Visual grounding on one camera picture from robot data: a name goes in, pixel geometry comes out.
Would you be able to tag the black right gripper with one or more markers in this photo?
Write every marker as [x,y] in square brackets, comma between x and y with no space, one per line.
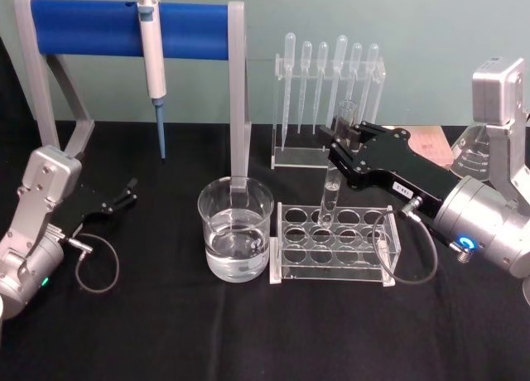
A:
[397,170]

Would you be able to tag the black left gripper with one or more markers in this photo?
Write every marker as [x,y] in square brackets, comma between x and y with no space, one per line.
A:
[93,203]

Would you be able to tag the glass test tube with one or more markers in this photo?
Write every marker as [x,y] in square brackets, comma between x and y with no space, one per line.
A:
[328,201]

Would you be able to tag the clear acrylic dropper stand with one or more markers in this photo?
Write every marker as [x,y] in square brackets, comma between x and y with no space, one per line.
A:
[298,159]

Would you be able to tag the brown square board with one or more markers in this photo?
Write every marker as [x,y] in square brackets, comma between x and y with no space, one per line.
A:
[432,147]

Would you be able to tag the clear plastic dropper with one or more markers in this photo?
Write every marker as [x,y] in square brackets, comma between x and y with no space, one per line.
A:
[290,45]
[322,54]
[340,49]
[372,58]
[306,54]
[355,56]

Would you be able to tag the glass conical flask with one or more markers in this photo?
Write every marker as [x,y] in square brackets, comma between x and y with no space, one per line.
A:
[472,159]

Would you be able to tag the glass beaker with water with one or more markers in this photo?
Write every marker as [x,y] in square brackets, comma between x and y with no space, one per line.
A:
[236,252]

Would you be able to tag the white and blue micropipette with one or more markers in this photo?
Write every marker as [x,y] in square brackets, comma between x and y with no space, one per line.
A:
[151,66]

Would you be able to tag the clear acrylic test tube rack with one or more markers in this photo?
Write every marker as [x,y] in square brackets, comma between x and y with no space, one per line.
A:
[290,274]

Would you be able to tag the grey stand with blue bar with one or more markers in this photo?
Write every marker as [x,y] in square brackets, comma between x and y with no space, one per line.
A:
[83,29]

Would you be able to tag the black table cloth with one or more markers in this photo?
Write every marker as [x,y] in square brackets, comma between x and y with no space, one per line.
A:
[248,335]

